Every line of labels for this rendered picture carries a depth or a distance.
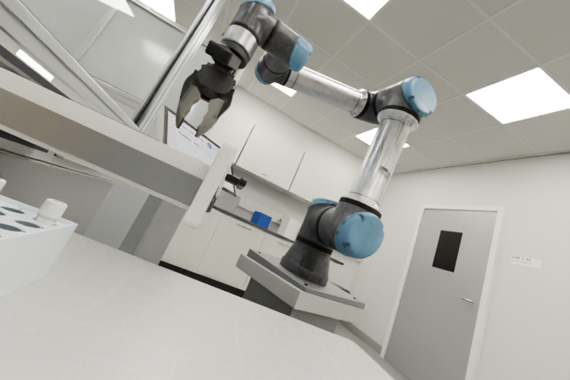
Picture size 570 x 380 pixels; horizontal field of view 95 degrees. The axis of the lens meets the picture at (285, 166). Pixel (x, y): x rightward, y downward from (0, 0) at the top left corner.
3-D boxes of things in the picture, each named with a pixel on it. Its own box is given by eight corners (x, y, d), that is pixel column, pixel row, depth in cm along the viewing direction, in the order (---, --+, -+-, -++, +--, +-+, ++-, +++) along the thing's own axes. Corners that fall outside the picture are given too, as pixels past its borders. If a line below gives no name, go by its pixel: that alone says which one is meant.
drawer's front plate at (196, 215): (205, 220, 57) (227, 176, 60) (195, 229, 30) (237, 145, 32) (198, 217, 57) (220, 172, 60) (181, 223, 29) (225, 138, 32)
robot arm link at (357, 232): (340, 254, 76) (405, 102, 88) (376, 271, 63) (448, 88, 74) (308, 237, 73) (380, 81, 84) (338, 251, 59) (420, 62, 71)
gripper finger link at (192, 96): (181, 135, 56) (207, 103, 58) (177, 126, 50) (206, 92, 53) (168, 126, 56) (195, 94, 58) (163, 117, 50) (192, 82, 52)
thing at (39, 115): (200, 210, 56) (214, 185, 57) (188, 210, 31) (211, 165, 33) (2, 125, 49) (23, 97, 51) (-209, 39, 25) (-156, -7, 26)
